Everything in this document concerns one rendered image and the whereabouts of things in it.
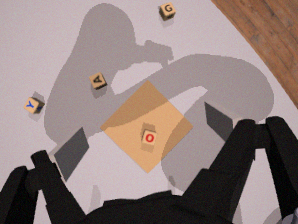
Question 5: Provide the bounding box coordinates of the tan flat mat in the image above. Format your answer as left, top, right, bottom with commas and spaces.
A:
100, 80, 194, 173

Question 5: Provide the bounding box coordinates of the tan letter block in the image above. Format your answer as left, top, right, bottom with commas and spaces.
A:
23, 97, 45, 114
159, 2, 176, 21
142, 129, 157, 146
89, 72, 107, 90

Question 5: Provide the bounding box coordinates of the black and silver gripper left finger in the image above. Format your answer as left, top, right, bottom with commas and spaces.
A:
0, 127, 93, 224

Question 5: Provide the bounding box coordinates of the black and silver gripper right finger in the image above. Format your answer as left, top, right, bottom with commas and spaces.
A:
154, 100, 298, 224

